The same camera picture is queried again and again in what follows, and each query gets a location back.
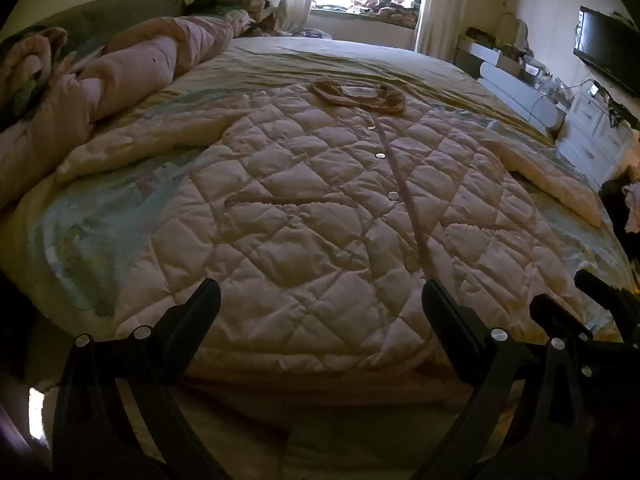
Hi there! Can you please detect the pink quilted jacket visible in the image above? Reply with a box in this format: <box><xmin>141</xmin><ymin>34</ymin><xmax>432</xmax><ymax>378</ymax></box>
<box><xmin>55</xmin><ymin>77</ymin><xmax>606</xmax><ymax>376</ymax></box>

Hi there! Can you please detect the white drawer cabinet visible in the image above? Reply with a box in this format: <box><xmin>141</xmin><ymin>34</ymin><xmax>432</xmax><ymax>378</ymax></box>
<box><xmin>555</xmin><ymin>87</ymin><xmax>640</xmax><ymax>191</ymax></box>

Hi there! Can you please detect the pile of mixed clothes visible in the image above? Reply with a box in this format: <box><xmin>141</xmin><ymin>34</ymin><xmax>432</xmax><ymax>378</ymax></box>
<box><xmin>187</xmin><ymin>0</ymin><xmax>276</xmax><ymax>36</ymax></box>

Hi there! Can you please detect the floral print blanket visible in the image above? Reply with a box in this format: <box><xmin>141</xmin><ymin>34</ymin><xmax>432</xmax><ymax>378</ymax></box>
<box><xmin>0</xmin><ymin>25</ymin><xmax>68</xmax><ymax>121</ymax></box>

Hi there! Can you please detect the rolled pink duvet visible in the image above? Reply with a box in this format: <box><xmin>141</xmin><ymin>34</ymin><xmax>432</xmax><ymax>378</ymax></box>
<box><xmin>0</xmin><ymin>15</ymin><xmax>236</xmax><ymax>208</ymax></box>

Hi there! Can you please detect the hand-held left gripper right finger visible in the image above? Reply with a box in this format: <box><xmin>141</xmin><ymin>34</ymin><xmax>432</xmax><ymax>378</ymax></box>
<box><xmin>415</xmin><ymin>279</ymin><xmax>596</xmax><ymax>480</ymax></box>

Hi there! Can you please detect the black flat television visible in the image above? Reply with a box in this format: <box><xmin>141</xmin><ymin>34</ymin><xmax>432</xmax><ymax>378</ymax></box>
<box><xmin>572</xmin><ymin>6</ymin><xmax>640</xmax><ymax>98</ymax></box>

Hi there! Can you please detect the green padded headboard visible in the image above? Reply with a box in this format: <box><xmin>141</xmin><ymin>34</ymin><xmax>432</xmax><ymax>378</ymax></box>
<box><xmin>0</xmin><ymin>0</ymin><xmax>188</xmax><ymax>61</ymax></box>

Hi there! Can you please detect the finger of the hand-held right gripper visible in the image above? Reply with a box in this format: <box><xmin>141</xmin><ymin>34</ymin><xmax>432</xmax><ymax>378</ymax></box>
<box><xmin>574</xmin><ymin>269</ymin><xmax>640</xmax><ymax>316</ymax></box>
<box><xmin>529</xmin><ymin>294</ymin><xmax>593</xmax><ymax>347</ymax></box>

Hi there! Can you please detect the curved frame vanity mirror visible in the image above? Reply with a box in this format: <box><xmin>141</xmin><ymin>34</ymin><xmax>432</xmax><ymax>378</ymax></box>
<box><xmin>497</xmin><ymin>10</ymin><xmax>531</xmax><ymax>51</ymax></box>

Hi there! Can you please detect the bed with cartoon print sheet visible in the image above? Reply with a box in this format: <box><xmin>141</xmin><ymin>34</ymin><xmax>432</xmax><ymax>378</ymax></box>
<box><xmin>0</xmin><ymin>35</ymin><xmax>640</xmax><ymax>480</ymax></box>

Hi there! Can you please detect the clothes heap on windowsill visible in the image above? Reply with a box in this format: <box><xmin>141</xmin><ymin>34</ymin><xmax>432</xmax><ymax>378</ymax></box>
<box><xmin>350</xmin><ymin>0</ymin><xmax>418</xmax><ymax>23</ymax></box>

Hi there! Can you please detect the white dressing table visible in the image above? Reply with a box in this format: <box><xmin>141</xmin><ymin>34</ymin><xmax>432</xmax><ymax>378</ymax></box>
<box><xmin>455</xmin><ymin>35</ymin><xmax>566</xmax><ymax>136</ymax></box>

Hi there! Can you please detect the dark cloth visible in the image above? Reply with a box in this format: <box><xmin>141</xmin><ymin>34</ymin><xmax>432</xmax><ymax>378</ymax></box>
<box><xmin>597</xmin><ymin>175</ymin><xmax>640</xmax><ymax>233</ymax></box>

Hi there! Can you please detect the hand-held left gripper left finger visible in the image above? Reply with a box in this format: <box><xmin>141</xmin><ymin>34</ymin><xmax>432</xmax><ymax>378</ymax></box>
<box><xmin>52</xmin><ymin>279</ymin><xmax>231</xmax><ymax>480</ymax></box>

